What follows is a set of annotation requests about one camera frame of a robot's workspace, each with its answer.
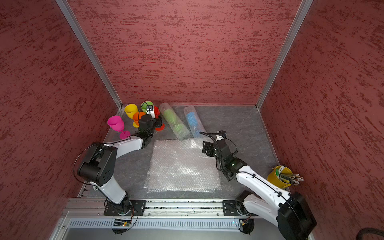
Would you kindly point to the red glass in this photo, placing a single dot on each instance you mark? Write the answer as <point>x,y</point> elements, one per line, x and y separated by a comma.
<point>157,112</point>

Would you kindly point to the aluminium corner post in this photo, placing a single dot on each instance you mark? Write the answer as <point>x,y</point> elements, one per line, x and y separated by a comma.
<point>291,35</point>
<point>81,36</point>

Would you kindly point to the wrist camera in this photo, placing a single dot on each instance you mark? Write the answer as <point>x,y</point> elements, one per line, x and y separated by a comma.
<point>221,135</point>
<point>151,111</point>

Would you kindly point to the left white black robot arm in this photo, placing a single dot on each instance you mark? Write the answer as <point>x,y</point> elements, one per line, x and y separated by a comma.
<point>98,165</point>

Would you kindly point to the yellow glass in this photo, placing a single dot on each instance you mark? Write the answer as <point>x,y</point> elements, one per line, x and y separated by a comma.
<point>130,110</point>

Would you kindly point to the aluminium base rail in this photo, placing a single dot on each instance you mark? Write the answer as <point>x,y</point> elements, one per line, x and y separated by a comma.
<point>167,214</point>

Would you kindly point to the orange glass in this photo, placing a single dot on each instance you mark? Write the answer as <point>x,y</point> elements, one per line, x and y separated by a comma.
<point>136,117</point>

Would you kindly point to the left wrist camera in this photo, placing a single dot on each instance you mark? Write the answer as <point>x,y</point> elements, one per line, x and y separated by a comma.
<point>151,111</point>

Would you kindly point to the pink glass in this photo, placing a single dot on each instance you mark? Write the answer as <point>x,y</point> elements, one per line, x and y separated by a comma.
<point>117,124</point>

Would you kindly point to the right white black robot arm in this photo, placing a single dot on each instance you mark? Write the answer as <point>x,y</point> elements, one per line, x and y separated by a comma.
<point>289,212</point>

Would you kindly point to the yellow pen cup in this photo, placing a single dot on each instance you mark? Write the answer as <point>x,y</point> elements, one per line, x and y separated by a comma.
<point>274,179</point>

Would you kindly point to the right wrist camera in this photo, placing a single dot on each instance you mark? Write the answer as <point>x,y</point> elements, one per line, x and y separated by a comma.
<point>221,135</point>

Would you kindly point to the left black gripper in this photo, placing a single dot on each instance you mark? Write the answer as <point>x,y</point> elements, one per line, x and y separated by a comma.
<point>159,122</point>

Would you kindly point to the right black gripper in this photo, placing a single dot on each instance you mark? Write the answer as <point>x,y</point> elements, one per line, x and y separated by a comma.
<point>205,147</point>

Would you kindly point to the right aluminium corner post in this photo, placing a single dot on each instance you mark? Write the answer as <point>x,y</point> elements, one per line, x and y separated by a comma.
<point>291,35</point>

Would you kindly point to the blue glass in bubble wrap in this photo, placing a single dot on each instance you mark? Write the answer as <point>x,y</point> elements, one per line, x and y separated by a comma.
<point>194,122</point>

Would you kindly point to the left aluminium corner post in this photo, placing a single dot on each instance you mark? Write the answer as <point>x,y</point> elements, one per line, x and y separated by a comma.
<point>81,36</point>

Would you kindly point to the bright green wine glass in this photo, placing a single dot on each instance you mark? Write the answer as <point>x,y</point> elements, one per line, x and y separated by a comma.
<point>144,105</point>

